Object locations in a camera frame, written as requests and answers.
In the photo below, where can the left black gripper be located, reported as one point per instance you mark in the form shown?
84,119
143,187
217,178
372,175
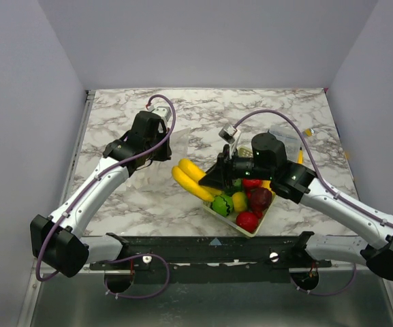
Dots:
167,153

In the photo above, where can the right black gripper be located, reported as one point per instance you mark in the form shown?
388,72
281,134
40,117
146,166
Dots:
224,167

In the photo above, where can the yellow banana bunch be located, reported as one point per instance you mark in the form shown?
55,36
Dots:
188,175

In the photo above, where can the clear zip top bag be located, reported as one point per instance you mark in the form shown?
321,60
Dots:
157,175

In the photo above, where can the green bell pepper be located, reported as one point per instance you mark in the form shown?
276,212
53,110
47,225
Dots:
237,185

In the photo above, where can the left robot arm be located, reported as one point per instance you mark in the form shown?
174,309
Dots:
57,239

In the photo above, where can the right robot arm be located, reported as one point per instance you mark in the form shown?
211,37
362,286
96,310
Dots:
373,244

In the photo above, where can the green watermelon toy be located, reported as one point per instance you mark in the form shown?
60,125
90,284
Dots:
223,205

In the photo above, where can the yellow green mango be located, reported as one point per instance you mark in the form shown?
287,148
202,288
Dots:
239,200

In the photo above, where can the red bell pepper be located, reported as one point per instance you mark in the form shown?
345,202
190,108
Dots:
250,184

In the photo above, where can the pale green plastic basket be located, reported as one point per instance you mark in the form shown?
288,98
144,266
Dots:
230,220

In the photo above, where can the dark red mango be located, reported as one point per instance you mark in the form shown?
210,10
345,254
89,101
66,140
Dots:
260,200

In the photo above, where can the yellow lemon toy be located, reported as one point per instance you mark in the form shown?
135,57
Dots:
266,185

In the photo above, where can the red apple toy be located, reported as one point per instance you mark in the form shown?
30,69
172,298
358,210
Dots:
247,221

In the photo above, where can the red chili pepper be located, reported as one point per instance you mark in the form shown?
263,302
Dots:
258,214

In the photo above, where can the small yellow silver clip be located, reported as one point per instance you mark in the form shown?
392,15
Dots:
309,132

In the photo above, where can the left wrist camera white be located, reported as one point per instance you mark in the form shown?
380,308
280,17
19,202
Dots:
164,112

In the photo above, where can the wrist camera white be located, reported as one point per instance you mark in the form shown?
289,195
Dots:
231,135
164,112

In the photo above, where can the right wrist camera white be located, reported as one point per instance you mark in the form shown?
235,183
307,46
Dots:
231,135

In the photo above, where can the yellow handled cutter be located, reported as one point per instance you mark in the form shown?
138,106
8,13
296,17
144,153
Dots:
300,156

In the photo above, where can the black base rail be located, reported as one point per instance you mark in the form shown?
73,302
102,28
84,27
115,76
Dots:
198,259

